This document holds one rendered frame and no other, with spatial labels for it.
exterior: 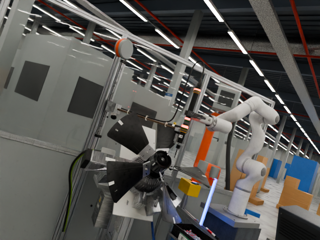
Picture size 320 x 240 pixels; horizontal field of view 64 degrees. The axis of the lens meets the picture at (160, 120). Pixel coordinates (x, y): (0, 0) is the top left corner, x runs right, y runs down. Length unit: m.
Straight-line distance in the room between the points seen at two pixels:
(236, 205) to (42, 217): 1.49
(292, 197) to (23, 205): 9.45
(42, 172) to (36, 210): 0.30
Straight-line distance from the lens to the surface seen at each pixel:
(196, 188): 2.02
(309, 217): 1.31
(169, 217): 1.45
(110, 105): 1.95
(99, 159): 1.55
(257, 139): 2.03
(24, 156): 2.20
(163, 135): 1.74
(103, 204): 1.86
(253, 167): 2.00
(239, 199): 2.04
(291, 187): 10.66
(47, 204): 2.30
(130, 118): 1.60
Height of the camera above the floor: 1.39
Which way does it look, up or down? 2 degrees up
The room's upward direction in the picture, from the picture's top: 19 degrees clockwise
